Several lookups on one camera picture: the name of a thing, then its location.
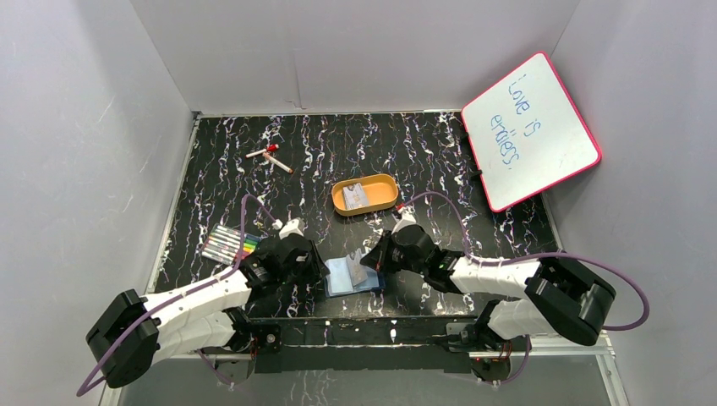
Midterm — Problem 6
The red capped marker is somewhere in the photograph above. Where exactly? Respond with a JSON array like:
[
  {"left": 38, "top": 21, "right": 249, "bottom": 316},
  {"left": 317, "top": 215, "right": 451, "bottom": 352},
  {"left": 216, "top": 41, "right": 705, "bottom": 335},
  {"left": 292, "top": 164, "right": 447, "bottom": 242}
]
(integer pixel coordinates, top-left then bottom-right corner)
[{"left": 245, "top": 144, "right": 279, "bottom": 159}]

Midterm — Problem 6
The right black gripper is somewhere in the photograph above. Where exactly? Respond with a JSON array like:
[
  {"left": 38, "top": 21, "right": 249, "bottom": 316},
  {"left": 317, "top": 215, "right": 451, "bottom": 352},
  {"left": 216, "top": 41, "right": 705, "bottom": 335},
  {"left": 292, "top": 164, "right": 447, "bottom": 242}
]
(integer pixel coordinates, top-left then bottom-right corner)
[{"left": 360, "top": 229, "right": 426, "bottom": 276}]

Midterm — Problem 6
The grey credit card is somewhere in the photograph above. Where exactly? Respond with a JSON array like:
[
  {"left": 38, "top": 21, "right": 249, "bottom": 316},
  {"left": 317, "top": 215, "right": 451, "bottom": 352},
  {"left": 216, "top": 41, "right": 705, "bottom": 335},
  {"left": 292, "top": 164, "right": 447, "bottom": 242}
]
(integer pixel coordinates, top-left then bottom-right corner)
[
  {"left": 346, "top": 249, "right": 368, "bottom": 288},
  {"left": 342, "top": 183, "right": 369, "bottom": 211}
]

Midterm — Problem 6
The colourful marker pen set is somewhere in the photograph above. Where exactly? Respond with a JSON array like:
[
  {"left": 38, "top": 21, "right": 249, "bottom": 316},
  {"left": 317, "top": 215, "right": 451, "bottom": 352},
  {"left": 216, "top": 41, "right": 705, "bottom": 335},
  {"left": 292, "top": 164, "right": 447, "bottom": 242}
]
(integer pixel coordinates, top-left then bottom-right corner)
[{"left": 200, "top": 224, "right": 260, "bottom": 266}]

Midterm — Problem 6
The orange oval tray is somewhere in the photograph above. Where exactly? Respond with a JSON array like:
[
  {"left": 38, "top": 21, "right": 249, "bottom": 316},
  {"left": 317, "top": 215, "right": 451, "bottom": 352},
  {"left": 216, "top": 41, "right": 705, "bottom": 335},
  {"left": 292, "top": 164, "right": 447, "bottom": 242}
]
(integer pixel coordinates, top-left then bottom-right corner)
[{"left": 331, "top": 173, "right": 399, "bottom": 217}]

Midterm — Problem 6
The pink framed whiteboard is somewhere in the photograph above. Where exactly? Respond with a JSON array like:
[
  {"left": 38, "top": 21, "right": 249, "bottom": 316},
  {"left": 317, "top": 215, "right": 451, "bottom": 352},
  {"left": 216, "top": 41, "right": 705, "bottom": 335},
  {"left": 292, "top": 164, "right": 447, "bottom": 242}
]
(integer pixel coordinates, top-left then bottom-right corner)
[{"left": 461, "top": 52, "right": 602, "bottom": 212}]

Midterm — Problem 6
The purple cable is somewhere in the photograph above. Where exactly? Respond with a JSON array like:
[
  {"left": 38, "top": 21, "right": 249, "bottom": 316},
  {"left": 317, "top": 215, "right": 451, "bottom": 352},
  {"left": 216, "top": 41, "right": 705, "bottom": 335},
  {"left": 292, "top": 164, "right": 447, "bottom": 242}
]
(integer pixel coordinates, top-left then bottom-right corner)
[
  {"left": 75, "top": 194, "right": 284, "bottom": 398},
  {"left": 394, "top": 190, "right": 651, "bottom": 332}
]

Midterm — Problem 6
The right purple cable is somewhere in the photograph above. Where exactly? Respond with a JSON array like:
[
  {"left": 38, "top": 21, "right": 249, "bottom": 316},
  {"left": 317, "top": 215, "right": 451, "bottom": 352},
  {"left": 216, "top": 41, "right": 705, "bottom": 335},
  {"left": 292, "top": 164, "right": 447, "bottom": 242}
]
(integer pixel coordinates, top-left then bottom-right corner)
[{"left": 394, "top": 190, "right": 651, "bottom": 332}]

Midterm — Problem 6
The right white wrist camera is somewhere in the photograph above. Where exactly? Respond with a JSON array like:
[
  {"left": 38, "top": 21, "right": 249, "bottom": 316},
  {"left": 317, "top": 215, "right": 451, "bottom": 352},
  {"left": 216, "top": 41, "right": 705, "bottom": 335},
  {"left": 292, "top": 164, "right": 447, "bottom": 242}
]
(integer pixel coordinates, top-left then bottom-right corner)
[{"left": 392, "top": 205, "right": 417, "bottom": 233}]

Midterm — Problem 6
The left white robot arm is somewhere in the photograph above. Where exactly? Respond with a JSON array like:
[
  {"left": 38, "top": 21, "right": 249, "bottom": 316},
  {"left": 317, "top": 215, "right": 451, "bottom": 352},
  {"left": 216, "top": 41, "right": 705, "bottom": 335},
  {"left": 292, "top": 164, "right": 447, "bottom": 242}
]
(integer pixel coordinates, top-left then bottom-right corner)
[{"left": 78, "top": 233, "right": 328, "bottom": 394}]

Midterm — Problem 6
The navy blue card holder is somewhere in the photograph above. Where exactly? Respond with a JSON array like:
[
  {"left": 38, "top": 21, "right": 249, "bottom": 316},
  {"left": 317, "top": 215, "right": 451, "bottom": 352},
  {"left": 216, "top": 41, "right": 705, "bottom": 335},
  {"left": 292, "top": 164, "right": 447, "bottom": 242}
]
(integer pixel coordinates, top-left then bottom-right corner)
[{"left": 325, "top": 250, "right": 386, "bottom": 298}]

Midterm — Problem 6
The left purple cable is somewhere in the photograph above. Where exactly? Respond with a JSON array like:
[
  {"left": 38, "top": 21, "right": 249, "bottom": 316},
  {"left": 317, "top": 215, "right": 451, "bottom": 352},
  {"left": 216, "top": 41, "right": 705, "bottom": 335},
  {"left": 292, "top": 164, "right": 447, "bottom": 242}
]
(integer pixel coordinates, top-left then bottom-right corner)
[{"left": 75, "top": 194, "right": 284, "bottom": 398}]

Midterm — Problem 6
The white marker pen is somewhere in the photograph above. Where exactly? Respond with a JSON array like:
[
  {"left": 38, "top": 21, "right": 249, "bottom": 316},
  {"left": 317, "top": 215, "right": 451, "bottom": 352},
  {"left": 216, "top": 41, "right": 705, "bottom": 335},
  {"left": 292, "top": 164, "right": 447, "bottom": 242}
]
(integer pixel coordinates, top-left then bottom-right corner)
[{"left": 262, "top": 152, "right": 293, "bottom": 173}]

